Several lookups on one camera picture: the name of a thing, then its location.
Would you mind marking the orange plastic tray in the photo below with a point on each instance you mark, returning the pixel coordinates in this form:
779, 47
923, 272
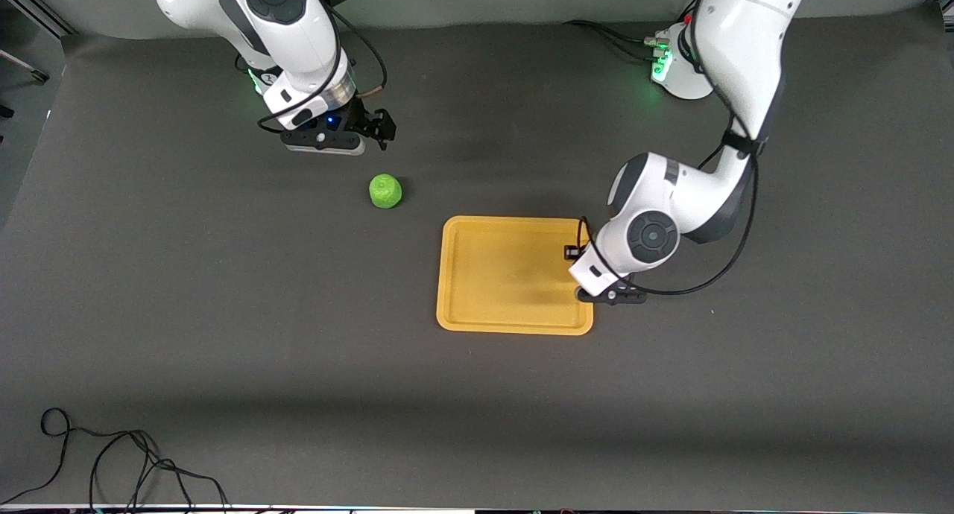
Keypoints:
507, 275

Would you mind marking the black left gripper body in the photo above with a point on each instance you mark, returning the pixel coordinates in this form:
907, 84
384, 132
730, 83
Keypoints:
572, 252

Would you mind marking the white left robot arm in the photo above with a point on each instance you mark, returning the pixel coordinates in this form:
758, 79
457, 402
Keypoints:
738, 67

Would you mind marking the green apple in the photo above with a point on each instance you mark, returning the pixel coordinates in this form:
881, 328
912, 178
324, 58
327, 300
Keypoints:
385, 191

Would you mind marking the dark metal frame rail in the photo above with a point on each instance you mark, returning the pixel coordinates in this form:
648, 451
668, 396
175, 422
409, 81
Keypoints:
41, 11

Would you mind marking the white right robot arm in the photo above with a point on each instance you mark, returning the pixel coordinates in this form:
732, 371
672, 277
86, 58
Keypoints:
287, 22

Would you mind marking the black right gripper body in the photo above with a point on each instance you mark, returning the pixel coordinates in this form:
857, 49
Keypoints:
363, 121

